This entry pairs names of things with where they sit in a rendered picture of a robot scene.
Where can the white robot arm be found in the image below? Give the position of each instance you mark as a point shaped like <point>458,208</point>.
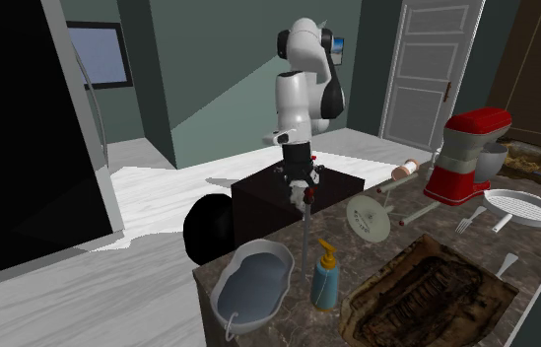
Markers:
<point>294,96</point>

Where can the red stand mixer grey bowl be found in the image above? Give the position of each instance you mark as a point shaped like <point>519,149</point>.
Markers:
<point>455,185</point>

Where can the brown rusty sink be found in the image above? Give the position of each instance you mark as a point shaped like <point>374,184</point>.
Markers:
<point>423,298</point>

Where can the white panelled door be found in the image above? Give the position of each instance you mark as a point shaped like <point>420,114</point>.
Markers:
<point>423,81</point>

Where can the black round bin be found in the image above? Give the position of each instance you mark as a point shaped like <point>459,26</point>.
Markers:
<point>207,230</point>

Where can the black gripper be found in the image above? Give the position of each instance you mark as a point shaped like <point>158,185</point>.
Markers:
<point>297,156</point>

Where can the small framed wall picture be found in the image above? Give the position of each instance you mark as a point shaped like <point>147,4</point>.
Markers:
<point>338,50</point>

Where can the brown wooden door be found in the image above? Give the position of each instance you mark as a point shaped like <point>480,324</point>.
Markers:
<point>539,72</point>

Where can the dark robot stand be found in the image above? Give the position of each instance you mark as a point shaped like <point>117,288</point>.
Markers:
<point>260,206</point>

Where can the brown rusty tray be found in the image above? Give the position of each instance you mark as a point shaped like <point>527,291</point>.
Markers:
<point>534,161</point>

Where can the thin grey upright rod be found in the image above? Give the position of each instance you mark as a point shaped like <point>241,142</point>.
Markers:
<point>305,240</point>

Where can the blue soap bottle yellow pump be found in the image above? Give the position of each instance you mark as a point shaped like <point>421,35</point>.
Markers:
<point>324,286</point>

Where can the dark framed window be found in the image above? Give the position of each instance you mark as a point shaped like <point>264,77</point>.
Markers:
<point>99,55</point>

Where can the black refrigerator with grey side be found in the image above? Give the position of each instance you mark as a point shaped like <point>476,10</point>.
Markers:
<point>20,144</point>

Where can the white fork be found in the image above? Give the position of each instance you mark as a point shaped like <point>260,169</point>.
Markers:
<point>467,222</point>

